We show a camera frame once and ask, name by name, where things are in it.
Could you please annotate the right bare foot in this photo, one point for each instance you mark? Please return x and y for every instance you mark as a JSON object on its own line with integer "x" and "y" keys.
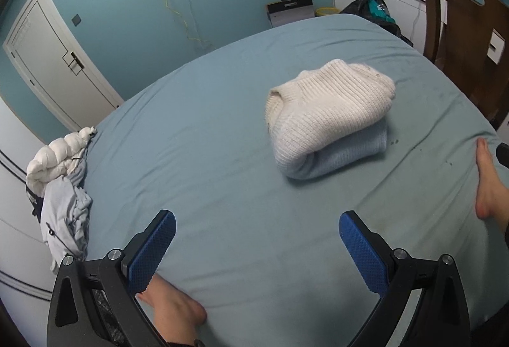
{"x": 492, "y": 196}

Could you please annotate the grey wall switch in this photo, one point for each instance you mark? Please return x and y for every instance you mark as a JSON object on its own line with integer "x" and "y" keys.
{"x": 76, "y": 20}

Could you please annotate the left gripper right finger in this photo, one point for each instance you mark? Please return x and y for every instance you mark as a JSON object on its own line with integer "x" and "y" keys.
{"x": 441, "y": 317}

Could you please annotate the brown wooden chair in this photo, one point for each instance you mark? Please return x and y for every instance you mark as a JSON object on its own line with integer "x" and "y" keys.
{"x": 468, "y": 41}

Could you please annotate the light blue bed sheet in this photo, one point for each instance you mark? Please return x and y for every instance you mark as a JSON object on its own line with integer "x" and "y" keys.
{"x": 262, "y": 253}

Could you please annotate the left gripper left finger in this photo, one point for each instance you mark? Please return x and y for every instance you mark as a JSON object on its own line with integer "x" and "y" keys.
{"x": 74, "y": 318}

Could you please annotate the black box by wall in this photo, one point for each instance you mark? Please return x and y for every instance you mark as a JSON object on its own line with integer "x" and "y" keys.
{"x": 287, "y": 11}

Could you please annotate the white puffy jacket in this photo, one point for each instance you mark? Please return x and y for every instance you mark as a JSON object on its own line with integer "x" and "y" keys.
{"x": 59, "y": 158}

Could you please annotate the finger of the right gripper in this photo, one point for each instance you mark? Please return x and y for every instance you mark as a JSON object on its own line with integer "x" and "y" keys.
{"x": 502, "y": 154}

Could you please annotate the white wardrobe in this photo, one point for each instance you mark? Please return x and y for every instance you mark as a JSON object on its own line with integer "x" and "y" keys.
{"x": 25, "y": 260}

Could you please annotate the cream knitted sweater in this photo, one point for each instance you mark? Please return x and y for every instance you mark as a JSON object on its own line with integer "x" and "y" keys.
{"x": 326, "y": 119}

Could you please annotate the black and teal bag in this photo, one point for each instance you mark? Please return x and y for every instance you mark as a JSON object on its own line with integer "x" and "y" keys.
{"x": 377, "y": 12}

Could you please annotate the grey crumpled garment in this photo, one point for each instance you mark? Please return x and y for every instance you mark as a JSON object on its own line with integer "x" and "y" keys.
{"x": 65, "y": 216}

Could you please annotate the yellow bin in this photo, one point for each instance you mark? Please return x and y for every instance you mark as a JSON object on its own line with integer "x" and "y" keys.
{"x": 325, "y": 11}

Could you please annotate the white door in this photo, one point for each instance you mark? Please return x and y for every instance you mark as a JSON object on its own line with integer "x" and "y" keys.
{"x": 57, "y": 69}

